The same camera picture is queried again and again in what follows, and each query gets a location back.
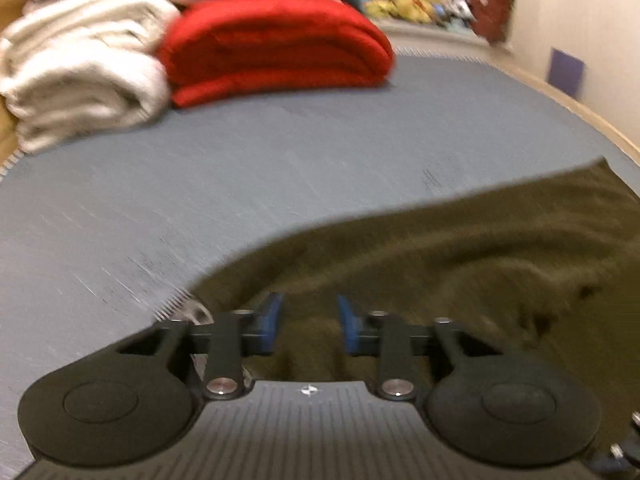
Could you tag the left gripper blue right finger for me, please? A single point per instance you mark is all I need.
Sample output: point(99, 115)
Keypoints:
point(394, 343)

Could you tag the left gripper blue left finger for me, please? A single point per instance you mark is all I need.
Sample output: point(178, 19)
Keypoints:
point(218, 343)

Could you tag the olive corduroy pants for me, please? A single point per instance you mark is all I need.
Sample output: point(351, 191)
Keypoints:
point(548, 265)

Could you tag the grey quilted mattress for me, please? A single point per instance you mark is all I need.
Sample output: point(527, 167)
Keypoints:
point(97, 234)

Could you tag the red folded quilt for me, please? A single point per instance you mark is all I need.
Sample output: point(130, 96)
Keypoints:
point(218, 49)

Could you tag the white folded blanket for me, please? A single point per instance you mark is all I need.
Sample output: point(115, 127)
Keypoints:
point(78, 67)

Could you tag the yellow plush toy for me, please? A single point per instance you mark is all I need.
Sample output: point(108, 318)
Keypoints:
point(412, 11)

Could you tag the dark red cushion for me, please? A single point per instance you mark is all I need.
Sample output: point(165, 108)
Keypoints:
point(491, 19)

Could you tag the purple paper on wall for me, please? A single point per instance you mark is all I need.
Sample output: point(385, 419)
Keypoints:
point(566, 73)

